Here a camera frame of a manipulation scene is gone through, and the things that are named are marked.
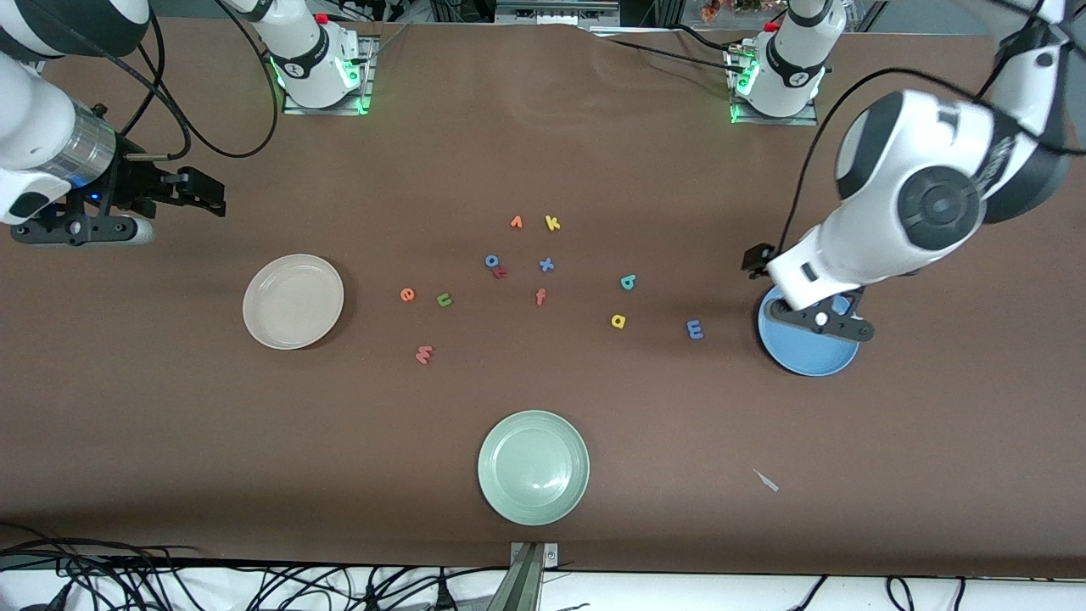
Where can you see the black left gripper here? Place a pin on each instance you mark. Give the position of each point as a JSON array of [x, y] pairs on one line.
[[754, 257]]

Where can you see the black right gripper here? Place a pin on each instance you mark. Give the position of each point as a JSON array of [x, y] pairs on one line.
[[134, 180]]

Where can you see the blue foam letter m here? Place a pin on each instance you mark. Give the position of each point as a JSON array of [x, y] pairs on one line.
[[695, 329]]

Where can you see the pink foam letter m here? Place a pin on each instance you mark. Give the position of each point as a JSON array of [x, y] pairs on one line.
[[424, 355]]

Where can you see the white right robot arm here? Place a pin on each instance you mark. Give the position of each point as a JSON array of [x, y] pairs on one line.
[[34, 127]]

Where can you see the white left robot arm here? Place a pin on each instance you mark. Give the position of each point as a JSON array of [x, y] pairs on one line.
[[916, 170]]

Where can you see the blue round plate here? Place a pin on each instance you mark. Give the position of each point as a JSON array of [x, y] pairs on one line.
[[806, 356]]

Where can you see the beige round plate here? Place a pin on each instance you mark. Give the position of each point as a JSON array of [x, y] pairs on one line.
[[293, 301]]

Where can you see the brown table cover sheet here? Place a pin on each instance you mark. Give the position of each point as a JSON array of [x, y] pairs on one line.
[[645, 407]]

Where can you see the small white paper scrap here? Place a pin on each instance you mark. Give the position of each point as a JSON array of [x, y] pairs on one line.
[[766, 480]]

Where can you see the orange brown clutter item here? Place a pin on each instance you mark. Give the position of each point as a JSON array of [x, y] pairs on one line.
[[711, 8]]

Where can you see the pale green round plate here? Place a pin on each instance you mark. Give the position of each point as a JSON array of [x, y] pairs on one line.
[[533, 467]]

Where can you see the grey metal box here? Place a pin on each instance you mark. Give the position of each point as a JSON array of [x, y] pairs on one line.
[[556, 12]]

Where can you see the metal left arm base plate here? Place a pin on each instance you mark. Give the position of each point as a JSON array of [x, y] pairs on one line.
[[772, 120]]

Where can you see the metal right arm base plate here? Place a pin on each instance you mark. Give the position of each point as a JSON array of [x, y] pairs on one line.
[[322, 111]]

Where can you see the grey metal camera bracket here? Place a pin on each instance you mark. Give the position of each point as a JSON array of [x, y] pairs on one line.
[[526, 581]]

